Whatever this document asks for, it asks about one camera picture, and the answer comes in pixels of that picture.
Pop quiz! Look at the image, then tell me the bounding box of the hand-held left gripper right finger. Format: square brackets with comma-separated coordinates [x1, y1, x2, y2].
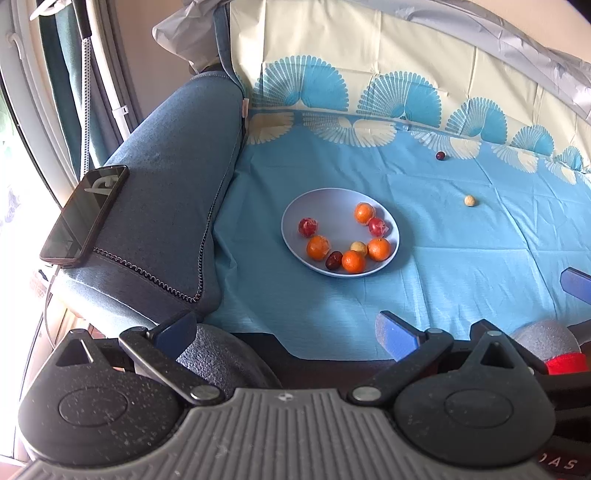
[347, 310, 548, 409]

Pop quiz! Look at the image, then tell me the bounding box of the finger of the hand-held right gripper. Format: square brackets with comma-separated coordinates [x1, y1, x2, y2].
[560, 266, 591, 302]
[536, 371, 591, 409]

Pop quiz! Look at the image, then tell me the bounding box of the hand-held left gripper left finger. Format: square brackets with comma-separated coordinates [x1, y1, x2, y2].
[54, 310, 226, 407]

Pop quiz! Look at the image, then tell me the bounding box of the pale blue plate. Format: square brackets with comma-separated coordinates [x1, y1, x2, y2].
[281, 187, 400, 278]

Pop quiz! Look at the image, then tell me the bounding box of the large orange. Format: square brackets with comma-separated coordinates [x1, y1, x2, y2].
[368, 237, 392, 262]

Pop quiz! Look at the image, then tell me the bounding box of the blue fan-patterned cloth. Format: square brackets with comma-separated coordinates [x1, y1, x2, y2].
[203, 0, 591, 363]

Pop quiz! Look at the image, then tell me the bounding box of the blue fabric sofa armrest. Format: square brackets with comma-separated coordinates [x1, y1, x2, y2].
[60, 74, 250, 333]

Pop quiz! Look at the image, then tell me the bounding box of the black smartphone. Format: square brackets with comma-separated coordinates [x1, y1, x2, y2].
[39, 164, 130, 268]

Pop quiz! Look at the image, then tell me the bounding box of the grey plastic sheet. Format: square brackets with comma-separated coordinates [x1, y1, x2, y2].
[392, 0, 591, 121]

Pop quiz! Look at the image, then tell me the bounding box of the teal curtain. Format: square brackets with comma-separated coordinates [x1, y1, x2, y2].
[37, 0, 114, 168]

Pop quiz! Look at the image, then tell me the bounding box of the grey plastic bag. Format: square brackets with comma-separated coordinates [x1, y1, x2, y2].
[152, 0, 232, 75]

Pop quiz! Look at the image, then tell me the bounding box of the striped cord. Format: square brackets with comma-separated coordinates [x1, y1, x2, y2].
[79, 36, 94, 172]

